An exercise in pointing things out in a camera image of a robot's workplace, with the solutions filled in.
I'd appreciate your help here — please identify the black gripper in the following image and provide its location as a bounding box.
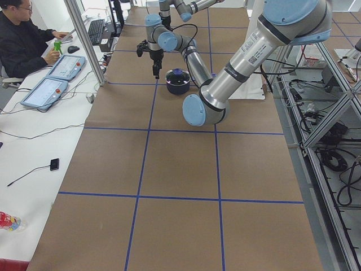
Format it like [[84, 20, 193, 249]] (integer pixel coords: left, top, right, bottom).
[[161, 16, 172, 30], [149, 49, 164, 79]]

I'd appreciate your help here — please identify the glass lid purple knob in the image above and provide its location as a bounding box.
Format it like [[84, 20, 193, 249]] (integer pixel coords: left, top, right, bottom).
[[165, 68, 190, 85]]

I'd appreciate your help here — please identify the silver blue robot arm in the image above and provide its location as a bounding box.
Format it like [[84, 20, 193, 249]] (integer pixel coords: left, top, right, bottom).
[[144, 0, 332, 126], [159, 0, 223, 30]]

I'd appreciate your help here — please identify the black keyboard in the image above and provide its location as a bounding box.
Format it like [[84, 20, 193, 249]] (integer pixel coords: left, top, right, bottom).
[[88, 19, 104, 45]]

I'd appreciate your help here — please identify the black computer mouse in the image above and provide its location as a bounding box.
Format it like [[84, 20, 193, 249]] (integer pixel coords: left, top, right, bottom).
[[67, 46, 80, 54]]

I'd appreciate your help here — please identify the upper blue teach pendant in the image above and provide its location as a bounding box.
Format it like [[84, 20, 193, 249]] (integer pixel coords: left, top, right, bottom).
[[47, 54, 86, 82]]

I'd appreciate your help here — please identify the blue teach pendant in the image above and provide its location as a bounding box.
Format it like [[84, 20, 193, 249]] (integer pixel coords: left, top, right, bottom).
[[47, 54, 86, 82], [20, 77, 68, 110]]

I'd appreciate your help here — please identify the green spray bottle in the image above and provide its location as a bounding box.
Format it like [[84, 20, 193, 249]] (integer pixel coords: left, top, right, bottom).
[[54, 40, 63, 55]]

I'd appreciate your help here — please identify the lower blue teach pendant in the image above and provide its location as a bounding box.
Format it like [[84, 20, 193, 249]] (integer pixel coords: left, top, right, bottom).
[[20, 77, 68, 110]]

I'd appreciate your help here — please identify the brown paper table mat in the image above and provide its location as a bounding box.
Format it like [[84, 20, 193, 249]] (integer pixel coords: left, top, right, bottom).
[[28, 7, 323, 270]]

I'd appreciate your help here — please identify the small black square device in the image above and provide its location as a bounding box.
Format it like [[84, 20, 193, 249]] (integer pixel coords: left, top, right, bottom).
[[50, 158, 60, 171]]

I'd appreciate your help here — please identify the person in black jacket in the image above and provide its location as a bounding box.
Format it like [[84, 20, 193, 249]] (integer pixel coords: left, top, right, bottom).
[[1, 1, 68, 78]]

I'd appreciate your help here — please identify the black power adapter box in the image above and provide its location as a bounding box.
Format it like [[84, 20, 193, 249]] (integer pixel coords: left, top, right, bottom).
[[322, 66, 339, 87]]

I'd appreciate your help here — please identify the red labelled plastic bottle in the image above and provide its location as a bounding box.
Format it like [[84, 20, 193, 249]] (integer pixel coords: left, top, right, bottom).
[[0, 211, 28, 233]]

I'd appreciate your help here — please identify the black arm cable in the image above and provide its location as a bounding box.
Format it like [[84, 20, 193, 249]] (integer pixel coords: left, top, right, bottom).
[[171, 23, 199, 51]]

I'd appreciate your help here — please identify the dark blue pot purple handle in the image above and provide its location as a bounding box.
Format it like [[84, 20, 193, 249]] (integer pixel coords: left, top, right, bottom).
[[165, 68, 213, 95]]

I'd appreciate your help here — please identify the aluminium frame post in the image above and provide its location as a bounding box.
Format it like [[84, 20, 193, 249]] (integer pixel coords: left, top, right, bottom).
[[64, 0, 105, 86]]

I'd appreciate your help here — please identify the aluminium side rack frame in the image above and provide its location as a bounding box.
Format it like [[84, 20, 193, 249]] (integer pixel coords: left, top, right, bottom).
[[269, 37, 360, 270]]

